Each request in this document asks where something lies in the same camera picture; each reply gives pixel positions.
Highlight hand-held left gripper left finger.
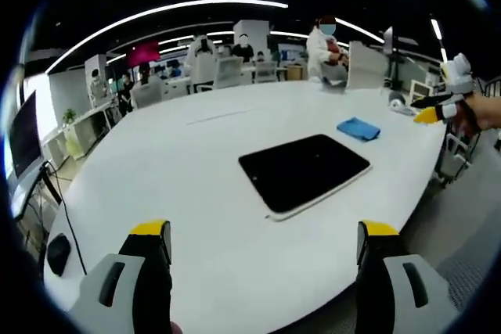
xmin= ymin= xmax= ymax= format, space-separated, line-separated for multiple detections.
xmin=68 ymin=219 xmax=174 ymax=334

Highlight white low shelf unit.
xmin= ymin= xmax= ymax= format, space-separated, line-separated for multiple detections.
xmin=41 ymin=106 xmax=114 ymax=167

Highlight white office chair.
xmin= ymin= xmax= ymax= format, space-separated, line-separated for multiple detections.
xmin=434 ymin=130 xmax=475 ymax=189
xmin=213 ymin=56 xmax=244 ymax=89
xmin=131 ymin=80 xmax=164 ymax=109
xmin=254 ymin=60 xmax=278 ymax=84

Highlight person's right hand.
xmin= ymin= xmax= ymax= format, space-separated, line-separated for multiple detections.
xmin=456 ymin=93 xmax=501 ymax=131

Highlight pink display screen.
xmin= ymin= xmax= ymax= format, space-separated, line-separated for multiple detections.
xmin=125 ymin=40 xmax=160 ymax=67

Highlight white standing board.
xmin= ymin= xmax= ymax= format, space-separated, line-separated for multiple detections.
xmin=347 ymin=41 xmax=389 ymax=90

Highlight blue cleaning cloth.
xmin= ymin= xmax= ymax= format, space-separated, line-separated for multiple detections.
xmin=337 ymin=117 xmax=382 ymax=142

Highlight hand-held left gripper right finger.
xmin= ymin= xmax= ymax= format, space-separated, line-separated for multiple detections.
xmin=355 ymin=219 xmax=460 ymax=334

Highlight black mouse cable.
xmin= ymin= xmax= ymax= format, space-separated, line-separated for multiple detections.
xmin=41 ymin=160 xmax=88 ymax=275

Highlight white rounded device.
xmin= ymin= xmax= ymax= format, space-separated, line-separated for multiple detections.
xmin=387 ymin=90 xmax=410 ymax=110

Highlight black computer mouse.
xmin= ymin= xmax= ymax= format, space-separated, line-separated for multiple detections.
xmin=46 ymin=232 xmax=72 ymax=277

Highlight curved ceiling light strip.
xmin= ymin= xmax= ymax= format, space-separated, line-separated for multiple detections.
xmin=45 ymin=0 xmax=290 ymax=74

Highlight dark computer monitor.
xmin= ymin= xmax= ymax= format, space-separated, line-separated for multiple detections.
xmin=8 ymin=90 xmax=43 ymax=181

